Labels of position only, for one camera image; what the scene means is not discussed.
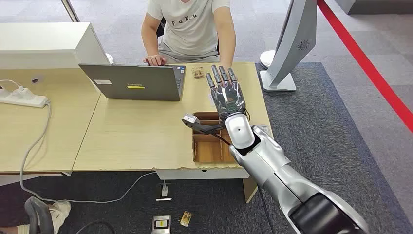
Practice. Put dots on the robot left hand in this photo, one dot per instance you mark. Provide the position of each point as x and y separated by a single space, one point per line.
227 97

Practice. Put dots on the person's right hand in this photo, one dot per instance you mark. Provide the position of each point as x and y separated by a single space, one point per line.
155 60

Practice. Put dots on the wooden organizer box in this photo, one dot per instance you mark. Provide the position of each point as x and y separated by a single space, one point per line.
206 150

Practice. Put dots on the person's right forearm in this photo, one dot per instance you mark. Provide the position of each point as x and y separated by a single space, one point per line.
149 43

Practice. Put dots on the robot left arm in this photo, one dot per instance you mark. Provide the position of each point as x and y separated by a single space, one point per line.
274 168

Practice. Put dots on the person's left forearm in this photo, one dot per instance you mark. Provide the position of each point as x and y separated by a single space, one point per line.
228 51

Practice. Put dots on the person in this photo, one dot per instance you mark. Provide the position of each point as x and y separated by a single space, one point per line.
190 29

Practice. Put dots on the pale grey card reader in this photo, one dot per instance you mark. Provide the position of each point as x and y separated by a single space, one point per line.
265 128

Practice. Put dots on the small golden card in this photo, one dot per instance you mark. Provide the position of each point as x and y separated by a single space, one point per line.
185 219

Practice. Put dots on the clear plastic wrap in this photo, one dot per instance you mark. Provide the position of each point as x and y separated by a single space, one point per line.
229 98

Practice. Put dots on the grey laptop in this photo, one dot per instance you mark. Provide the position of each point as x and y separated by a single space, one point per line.
135 84

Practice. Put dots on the grey standing display kiosk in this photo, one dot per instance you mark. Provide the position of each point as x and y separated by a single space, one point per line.
293 38

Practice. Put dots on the white desk crossbeam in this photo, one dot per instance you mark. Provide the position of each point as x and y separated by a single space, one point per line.
180 174

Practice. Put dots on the wooden desk leg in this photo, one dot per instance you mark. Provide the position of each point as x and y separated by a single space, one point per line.
249 190

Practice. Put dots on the white floor plug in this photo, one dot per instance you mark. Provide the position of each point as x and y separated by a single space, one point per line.
164 191

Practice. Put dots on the black floor socket plate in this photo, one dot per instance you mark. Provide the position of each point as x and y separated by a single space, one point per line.
159 193

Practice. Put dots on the white power strip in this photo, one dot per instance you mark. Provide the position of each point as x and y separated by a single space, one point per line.
25 100

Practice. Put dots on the white power plug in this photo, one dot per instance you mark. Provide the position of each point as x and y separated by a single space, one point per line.
22 92

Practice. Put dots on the silver floor box yellow label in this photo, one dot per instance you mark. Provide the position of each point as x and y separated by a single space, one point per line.
161 224

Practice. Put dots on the red barrier belt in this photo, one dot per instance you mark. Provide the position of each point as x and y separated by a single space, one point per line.
371 71

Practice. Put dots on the grey bench base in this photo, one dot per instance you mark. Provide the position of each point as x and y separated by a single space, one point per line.
371 6

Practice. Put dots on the white sneaker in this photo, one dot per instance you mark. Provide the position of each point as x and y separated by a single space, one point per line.
59 213

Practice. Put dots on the black chair armrest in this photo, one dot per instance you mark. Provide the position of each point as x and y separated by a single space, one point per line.
38 213

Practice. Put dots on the black camera bracket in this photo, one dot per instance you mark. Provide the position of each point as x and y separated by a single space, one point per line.
206 129

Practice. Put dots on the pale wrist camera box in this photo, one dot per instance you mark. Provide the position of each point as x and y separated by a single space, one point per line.
191 118

